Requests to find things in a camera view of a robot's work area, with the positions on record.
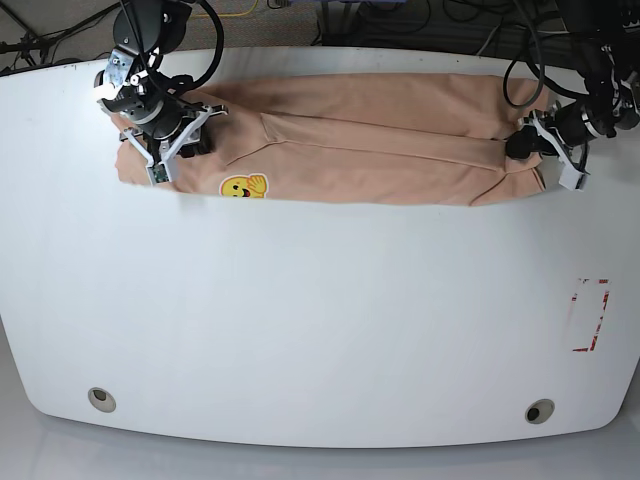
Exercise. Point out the left table cable grommet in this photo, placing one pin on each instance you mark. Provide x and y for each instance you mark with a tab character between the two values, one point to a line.
102	400

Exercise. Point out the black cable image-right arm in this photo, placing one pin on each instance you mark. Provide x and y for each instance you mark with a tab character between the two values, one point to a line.
531	52

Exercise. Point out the right table cable grommet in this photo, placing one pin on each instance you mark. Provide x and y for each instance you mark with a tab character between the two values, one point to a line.
540	411

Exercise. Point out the table cable grommet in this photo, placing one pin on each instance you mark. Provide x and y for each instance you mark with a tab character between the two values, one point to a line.
102	400
540	411

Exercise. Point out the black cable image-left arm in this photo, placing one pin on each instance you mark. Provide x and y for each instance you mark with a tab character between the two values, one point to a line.
192	69

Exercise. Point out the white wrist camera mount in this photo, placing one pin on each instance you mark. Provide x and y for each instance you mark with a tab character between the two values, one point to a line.
160	154
573	160

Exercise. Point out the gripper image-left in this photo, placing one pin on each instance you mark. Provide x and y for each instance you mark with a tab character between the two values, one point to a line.
132	87

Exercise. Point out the peach t-shirt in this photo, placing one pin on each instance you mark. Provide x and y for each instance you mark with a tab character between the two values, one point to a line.
420	173

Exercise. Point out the black tripod stand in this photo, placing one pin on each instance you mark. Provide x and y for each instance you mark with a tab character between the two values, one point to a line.
38	50

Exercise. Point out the red tape rectangle marking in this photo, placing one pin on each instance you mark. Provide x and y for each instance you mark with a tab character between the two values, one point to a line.
586	315

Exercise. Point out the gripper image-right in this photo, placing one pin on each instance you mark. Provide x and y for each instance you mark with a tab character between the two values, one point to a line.
611	105

